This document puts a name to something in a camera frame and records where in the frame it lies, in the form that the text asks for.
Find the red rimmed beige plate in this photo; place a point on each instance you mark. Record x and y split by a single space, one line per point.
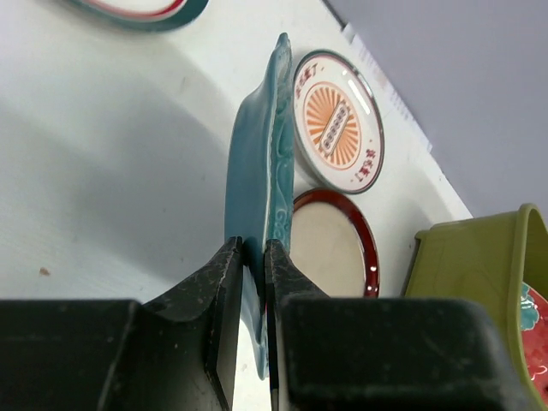
333 246

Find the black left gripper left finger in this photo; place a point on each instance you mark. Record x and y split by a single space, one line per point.
175 352

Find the teal scalloped plate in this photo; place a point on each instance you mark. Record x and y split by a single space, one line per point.
260 186

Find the white green rimmed plate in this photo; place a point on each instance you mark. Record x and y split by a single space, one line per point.
173 15

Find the red teal flower plate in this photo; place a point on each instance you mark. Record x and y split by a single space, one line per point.
534 337

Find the olive green plastic bin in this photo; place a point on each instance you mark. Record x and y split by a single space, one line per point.
486 260

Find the white orange sunburst plate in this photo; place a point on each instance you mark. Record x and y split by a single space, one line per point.
338 124

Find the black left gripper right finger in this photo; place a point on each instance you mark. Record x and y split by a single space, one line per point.
329 353

